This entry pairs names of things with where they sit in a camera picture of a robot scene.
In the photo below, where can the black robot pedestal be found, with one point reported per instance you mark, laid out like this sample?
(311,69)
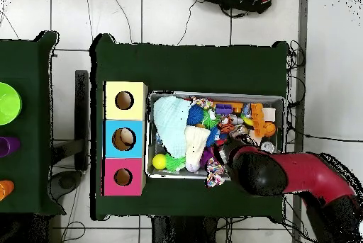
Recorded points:
(184,231)

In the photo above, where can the dark green table cloth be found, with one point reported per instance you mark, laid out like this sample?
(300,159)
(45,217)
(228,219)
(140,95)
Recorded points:
(25,141)
(187,67)

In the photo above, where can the green plastic bowl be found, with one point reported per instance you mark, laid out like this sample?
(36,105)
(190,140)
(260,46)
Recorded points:
(8,104)

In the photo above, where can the blue plastic toy brick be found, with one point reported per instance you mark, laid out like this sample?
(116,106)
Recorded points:
(224,109)

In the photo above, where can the yellow ball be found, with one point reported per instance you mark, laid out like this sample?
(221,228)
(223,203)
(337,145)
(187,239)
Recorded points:
(159,161)

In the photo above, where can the orange plastic cup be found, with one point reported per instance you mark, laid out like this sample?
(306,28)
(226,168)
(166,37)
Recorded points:
(5,189)

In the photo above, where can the orange ball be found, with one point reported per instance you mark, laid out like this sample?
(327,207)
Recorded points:
(270,129)

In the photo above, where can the long orange toy brick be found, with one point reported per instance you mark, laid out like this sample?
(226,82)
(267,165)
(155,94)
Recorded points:
(257,119)

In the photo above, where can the wooden box with three holes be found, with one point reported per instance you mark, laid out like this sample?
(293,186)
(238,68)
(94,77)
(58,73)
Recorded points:
(124,111)

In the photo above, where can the tiger plush toy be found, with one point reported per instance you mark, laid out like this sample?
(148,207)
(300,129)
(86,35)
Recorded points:
(226,124)

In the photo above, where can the light blue knitted cloth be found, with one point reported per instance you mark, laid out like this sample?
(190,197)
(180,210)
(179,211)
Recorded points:
(170,124)

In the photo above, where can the colourful patterned cloth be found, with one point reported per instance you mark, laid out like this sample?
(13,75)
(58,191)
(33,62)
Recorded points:
(214,173)

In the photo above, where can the purple plastic cup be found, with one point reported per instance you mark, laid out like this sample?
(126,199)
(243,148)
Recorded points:
(8,146)

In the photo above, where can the cream knitted cloth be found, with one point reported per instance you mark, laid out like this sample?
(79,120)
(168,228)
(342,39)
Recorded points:
(195,143)

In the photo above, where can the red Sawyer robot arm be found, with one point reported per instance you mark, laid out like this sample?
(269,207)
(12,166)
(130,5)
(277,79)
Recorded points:
(306,172)

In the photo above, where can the purple spiky ball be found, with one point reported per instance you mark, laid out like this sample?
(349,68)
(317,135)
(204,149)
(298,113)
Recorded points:
(207,156)

